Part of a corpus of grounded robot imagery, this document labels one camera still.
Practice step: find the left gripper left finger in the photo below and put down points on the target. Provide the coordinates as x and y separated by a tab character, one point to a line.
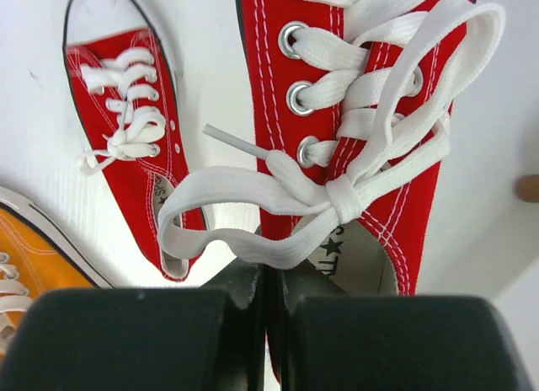
205	338

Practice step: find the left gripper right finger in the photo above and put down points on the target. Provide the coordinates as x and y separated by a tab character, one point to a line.
321	338

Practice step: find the brown drawer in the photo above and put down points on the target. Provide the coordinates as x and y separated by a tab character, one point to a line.
527	188

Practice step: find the red sneaker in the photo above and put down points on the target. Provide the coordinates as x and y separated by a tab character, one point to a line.
352	105
122	76

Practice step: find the rear orange sneaker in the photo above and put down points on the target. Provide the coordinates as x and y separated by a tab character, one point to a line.
36	257

